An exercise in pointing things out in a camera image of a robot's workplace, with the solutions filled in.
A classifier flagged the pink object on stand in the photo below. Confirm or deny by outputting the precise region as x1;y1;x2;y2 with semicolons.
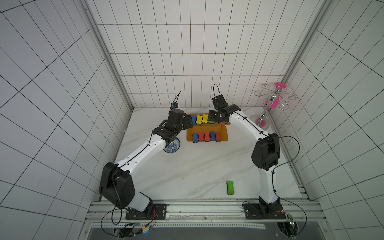
264;83;287;109

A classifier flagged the red eraser lower middle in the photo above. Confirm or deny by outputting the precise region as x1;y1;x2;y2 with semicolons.
204;132;211;142

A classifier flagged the yellow eraser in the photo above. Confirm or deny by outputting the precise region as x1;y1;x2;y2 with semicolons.
202;114;209;124
196;115;203;125

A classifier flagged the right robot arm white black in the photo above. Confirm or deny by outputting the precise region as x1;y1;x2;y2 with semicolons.
208;105;281;217

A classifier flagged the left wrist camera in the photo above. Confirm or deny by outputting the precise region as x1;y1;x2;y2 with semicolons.
170;102;179;110

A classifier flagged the orange two-tier shelf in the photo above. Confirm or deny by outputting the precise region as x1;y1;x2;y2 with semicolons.
186;114;230;142

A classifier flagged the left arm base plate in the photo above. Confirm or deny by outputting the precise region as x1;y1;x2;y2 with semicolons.
126;204;168;221

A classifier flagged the blue eraser lower left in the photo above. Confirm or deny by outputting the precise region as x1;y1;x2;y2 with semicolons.
193;133;199;143

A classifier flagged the red eraser lower right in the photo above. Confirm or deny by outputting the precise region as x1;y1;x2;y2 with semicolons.
215;132;222;142

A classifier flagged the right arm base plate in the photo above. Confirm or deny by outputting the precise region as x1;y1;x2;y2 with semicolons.
242;202;286;220

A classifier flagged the blue patterned bowl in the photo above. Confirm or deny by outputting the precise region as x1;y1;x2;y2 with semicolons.
164;138;181;154

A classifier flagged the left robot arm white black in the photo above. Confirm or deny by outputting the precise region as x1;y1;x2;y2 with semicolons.
99;108;194;213

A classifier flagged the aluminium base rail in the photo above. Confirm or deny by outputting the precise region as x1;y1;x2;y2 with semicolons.
85;199;326;230

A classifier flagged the blue eraser top shelf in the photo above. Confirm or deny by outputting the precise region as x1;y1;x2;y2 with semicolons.
191;116;197;125

